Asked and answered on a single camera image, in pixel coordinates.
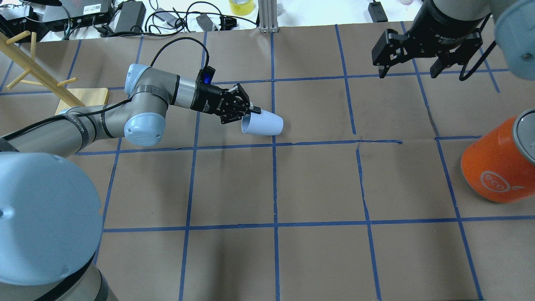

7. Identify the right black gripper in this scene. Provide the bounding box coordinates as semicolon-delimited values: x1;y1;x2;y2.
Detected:
372;8;483;79

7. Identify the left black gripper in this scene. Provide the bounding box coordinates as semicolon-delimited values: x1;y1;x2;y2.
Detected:
190;66;262;124

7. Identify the white plastic cup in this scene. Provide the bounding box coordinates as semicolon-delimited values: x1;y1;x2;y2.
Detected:
241;110;283;136

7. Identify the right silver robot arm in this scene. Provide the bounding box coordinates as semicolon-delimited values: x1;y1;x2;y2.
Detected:
371;0;535;81

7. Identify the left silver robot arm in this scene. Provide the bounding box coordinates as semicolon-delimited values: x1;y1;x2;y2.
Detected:
0;64;261;301

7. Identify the yellow tape roll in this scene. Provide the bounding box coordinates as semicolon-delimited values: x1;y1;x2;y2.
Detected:
229;0;255;16

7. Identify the orange cylindrical bin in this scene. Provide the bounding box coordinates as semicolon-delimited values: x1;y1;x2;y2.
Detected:
461;109;535;204

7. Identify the black power adapter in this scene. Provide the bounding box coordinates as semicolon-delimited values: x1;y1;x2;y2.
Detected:
115;0;146;33

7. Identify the wooden mug tree stand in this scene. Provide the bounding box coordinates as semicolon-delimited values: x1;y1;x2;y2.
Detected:
0;31;110;112

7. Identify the aluminium frame post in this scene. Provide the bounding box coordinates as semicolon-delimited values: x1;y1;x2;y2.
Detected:
258;0;279;33

